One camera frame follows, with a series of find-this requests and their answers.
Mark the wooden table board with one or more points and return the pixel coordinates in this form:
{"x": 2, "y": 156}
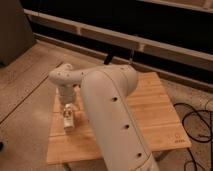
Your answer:
{"x": 152, "y": 108}

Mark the grey cabinet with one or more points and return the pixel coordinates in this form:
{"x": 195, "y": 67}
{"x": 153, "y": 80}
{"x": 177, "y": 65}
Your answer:
{"x": 16, "y": 35}

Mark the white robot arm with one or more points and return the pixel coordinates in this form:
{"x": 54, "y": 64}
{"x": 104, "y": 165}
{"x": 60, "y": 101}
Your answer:
{"x": 103, "y": 91}

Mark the white plastic bottle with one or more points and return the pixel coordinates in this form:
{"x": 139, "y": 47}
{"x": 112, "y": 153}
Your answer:
{"x": 68, "y": 118}

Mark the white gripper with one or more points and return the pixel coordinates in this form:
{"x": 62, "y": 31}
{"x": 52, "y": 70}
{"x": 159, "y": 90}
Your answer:
{"x": 66, "y": 94}

